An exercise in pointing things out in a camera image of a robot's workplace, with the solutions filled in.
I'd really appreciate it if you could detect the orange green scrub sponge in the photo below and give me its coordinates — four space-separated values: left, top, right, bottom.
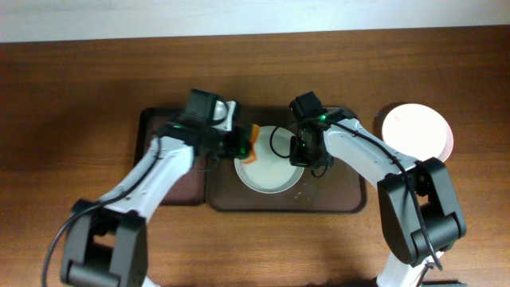
241 124 261 164

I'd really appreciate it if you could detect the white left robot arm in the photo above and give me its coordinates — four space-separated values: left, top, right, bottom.
41 89 260 287

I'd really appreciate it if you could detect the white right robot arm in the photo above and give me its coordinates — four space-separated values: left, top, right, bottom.
288 92 467 286

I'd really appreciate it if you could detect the large dark brown tray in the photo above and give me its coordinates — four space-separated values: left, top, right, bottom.
205 107 367 214

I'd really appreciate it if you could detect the small brown tray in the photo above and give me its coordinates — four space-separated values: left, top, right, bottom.
133 108 207 206

